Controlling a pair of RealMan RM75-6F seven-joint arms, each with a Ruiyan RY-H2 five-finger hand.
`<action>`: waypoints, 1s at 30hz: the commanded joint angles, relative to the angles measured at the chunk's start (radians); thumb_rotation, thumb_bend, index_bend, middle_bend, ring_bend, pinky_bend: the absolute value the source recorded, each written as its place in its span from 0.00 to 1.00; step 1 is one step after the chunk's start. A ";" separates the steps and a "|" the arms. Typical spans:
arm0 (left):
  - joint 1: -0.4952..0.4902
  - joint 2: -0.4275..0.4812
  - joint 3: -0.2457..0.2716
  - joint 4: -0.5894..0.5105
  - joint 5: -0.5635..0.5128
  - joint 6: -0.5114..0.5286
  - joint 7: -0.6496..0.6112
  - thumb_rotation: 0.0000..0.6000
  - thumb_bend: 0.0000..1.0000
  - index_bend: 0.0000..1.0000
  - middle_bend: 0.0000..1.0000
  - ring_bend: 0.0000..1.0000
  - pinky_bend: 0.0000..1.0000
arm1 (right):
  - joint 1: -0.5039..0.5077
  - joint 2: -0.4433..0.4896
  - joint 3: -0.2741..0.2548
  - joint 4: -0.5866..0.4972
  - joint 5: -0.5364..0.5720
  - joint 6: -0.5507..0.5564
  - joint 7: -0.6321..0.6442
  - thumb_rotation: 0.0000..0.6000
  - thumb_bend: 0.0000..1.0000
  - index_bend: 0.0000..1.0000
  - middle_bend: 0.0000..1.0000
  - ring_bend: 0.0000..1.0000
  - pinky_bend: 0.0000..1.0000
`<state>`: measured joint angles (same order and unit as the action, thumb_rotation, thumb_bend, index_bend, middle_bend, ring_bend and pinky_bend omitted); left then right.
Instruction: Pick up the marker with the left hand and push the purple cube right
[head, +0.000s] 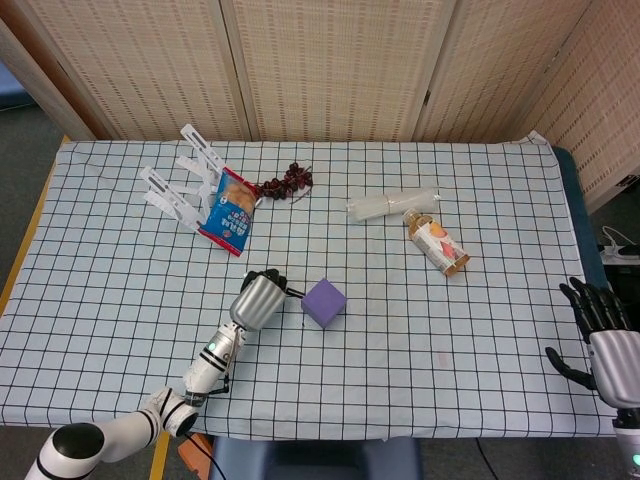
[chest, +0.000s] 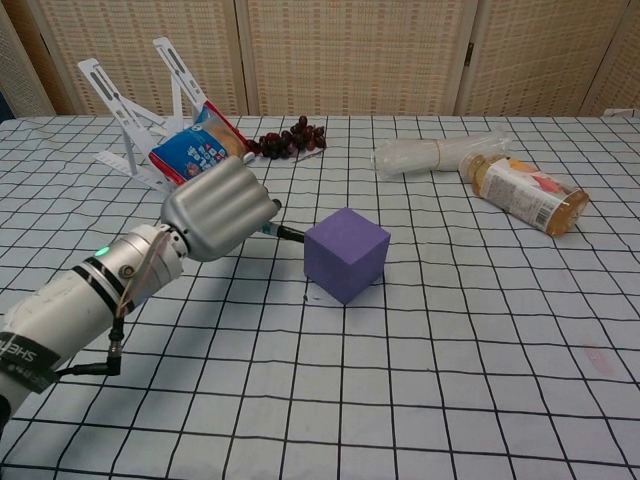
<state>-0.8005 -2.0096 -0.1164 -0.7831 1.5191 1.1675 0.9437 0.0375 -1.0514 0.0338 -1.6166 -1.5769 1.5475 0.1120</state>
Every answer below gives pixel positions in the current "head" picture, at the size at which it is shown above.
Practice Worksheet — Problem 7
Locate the dark red grape bunch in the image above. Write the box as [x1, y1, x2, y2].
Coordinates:
[254, 161, 315, 204]

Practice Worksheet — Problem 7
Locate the white power strip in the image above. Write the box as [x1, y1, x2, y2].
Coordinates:
[596, 224, 640, 265]

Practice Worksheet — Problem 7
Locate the blue snack bag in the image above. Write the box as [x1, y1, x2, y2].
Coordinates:
[197, 166, 260, 258]

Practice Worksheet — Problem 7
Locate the white black checkered tablecloth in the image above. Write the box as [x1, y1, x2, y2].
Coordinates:
[0, 130, 617, 442]

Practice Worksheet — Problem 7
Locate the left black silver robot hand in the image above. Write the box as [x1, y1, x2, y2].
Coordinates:
[228, 268, 305, 333]

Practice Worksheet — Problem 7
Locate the amber tea bottle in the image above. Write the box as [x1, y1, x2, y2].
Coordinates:
[401, 208, 472, 278]

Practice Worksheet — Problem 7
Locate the woven folding screen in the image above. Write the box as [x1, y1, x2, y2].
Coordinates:
[0, 0, 640, 212]

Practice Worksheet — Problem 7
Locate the purple foam cube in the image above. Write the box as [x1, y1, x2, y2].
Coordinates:
[300, 277, 349, 330]

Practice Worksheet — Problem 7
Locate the clear plastic bag roll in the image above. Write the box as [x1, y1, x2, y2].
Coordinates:
[347, 186, 443, 224]

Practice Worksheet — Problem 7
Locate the white folding stand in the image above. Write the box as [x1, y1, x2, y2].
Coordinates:
[139, 123, 227, 234]

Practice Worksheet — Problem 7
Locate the orange tag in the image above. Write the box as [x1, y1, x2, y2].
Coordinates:
[176, 433, 217, 467]

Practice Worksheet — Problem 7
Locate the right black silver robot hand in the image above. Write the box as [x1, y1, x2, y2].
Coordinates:
[544, 275, 640, 409]

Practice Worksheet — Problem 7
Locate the blue padded table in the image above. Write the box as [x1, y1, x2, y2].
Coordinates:
[549, 145, 610, 292]

